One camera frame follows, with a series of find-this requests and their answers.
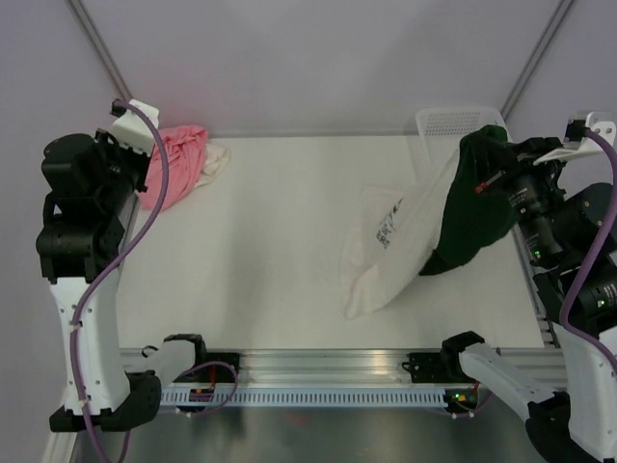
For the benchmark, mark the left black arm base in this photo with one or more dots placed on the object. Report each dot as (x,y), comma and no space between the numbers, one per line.
(215,368)

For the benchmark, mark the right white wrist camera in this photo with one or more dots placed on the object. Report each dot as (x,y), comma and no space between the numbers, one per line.
(576,143)

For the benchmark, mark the cream white t-shirt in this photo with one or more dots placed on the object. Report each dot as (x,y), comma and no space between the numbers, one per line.
(216,159)

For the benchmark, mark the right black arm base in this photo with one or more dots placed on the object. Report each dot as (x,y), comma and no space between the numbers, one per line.
(430,368)

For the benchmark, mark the white and green t-shirt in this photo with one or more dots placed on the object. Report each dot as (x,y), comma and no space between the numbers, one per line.
(433,226)

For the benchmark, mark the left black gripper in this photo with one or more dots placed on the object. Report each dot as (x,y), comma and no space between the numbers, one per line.
(109,146)

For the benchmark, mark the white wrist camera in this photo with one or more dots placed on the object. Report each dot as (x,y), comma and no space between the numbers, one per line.
(576,143)
(130,130)

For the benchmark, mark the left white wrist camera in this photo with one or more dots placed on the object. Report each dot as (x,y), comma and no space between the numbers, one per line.
(130,130)

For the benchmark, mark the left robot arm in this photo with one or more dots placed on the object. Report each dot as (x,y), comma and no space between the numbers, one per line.
(80,248)

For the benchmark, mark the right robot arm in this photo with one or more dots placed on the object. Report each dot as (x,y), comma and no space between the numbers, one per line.
(571,241)

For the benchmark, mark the white slotted cable duct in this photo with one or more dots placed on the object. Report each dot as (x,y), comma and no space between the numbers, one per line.
(298,397)

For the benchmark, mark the pink t-shirt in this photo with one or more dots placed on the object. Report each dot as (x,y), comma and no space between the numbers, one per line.
(186,149)

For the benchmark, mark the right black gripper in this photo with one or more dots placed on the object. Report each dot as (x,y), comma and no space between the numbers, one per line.
(527,151)

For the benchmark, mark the white plastic basket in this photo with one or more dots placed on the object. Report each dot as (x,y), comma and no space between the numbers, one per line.
(440,130)

